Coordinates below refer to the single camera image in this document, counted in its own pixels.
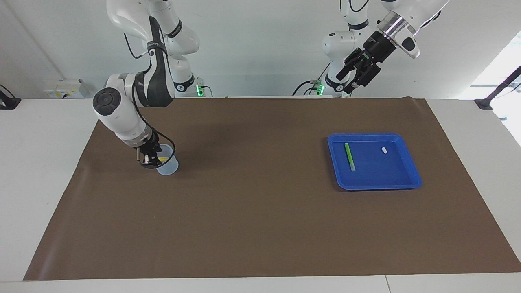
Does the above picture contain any white wall socket box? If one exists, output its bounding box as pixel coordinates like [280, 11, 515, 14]
[44, 79, 88, 99]

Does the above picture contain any blue plastic tray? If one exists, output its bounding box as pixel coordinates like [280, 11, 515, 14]
[327, 133, 423, 191]

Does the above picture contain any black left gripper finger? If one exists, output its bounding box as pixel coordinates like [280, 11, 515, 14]
[336, 48, 363, 81]
[344, 60, 382, 95]

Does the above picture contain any brown table mat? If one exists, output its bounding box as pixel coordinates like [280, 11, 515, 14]
[23, 96, 521, 281]

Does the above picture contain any black angled bracket post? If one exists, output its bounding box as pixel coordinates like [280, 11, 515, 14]
[474, 65, 521, 110]

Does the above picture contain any translucent plastic cup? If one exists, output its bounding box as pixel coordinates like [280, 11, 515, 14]
[156, 144, 179, 176]

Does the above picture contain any black arm base cable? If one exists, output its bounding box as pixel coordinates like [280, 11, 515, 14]
[291, 61, 331, 96]

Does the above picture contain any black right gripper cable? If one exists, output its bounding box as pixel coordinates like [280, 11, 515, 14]
[132, 92, 176, 169]

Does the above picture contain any green marker pen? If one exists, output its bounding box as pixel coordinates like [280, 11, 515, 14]
[344, 142, 356, 172]

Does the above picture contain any black table clamp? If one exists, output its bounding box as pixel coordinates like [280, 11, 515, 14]
[0, 85, 22, 109]

